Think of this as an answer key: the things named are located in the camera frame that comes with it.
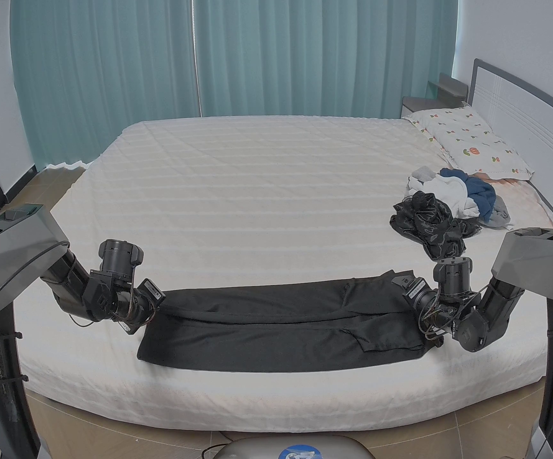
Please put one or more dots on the grey bedside table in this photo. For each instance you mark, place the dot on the grey bedside table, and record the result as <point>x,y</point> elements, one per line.
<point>422,103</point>

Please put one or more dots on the bed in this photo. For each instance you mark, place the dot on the bed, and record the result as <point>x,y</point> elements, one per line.
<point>257,184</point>

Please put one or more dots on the pile of clothes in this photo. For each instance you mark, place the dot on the pile of clothes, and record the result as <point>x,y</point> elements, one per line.
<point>424,223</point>

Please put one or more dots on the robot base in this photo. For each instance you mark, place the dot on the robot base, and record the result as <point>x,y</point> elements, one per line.
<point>295,447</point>

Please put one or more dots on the blue-green curtain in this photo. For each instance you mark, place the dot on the blue-green curtain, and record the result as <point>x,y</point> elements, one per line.
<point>104,65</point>
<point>329,41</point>

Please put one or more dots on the white printed pillow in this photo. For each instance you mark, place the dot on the white printed pillow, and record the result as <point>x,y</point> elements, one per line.
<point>472,141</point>

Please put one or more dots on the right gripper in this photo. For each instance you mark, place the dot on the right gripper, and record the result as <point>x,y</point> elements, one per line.
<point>424,299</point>

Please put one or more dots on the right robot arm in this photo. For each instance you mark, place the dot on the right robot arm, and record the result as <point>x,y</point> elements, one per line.
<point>534,261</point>

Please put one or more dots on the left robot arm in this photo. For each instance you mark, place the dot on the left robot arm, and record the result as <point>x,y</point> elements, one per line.
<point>18,251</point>

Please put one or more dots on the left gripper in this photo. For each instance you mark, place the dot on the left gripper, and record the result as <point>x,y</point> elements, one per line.
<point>140,309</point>

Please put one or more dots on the black T-shirt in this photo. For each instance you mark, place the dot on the black T-shirt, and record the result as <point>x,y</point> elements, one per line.
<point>281,328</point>

